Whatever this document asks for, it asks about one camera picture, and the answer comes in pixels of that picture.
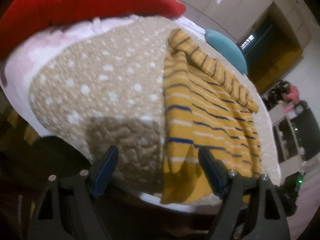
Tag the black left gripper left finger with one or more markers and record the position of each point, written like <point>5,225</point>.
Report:
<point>66,208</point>

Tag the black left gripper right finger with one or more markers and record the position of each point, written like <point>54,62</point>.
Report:
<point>253,201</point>

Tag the yellow striped knit sweater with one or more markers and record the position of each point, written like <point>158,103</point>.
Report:
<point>205,105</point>

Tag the white shelf with clutter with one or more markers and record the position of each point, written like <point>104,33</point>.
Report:
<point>295,128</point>

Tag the beige dotted bed blanket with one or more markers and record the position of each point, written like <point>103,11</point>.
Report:
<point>108,90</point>

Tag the white bed sheet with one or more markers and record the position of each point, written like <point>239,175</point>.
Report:
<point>24,63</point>

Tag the teal pillow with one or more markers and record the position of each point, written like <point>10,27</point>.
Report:
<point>228,49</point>

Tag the brown wooden door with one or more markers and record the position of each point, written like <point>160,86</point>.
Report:
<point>269,53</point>

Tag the white glossy wardrobe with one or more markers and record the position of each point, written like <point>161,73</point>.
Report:
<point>237,17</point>

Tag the red embroidered quilt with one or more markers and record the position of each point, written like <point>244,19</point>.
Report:
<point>23,18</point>

